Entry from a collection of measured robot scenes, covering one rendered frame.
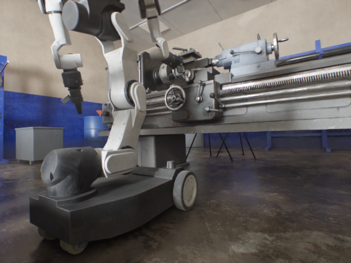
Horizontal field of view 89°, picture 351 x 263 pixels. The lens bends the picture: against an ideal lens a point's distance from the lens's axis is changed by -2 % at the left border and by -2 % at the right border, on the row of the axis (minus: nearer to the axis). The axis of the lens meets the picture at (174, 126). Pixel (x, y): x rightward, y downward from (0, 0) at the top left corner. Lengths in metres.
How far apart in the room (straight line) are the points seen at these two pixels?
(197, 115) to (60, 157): 1.01
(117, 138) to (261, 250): 0.74
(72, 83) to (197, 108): 0.88
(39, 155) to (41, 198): 2.64
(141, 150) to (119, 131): 1.01
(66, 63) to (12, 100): 3.83
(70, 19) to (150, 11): 0.48
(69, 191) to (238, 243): 0.63
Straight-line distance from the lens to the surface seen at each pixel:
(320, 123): 1.29
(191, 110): 1.48
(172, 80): 2.12
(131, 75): 1.02
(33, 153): 3.44
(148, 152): 1.88
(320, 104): 1.47
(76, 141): 5.24
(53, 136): 3.56
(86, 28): 0.96
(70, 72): 1.05
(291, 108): 1.46
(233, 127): 1.34
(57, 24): 1.07
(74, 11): 0.94
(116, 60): 1.03
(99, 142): 4.71
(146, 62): 2.15
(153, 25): 1.25
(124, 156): 0.87
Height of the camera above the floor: 0.40
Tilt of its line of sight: 2 degrees up
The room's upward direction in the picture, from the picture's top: 2 degrees counter-clockwise
